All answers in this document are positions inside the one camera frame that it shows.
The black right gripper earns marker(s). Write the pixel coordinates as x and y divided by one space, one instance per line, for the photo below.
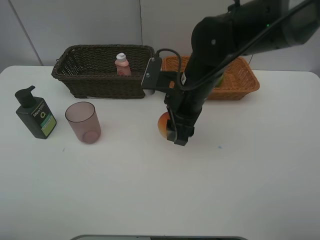
183 108

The red yellow peach toy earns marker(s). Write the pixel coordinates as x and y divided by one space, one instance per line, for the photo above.
162 124

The green lime fruit toy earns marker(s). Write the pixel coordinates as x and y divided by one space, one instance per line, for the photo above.
219 81

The pink bottle white cap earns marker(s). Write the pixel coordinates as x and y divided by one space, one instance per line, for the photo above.
122 65

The translucent purple plastic cup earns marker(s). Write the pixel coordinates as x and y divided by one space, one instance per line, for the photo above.
83 120

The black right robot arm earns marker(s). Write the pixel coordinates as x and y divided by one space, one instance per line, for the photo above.
245 29

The light orange wicker basket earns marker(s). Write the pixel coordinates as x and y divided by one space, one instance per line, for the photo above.
239 80

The dark brown wicker basket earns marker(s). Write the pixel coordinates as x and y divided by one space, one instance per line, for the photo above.
89 71

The dark green pump bottle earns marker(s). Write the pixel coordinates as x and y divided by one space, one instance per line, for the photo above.
35 113

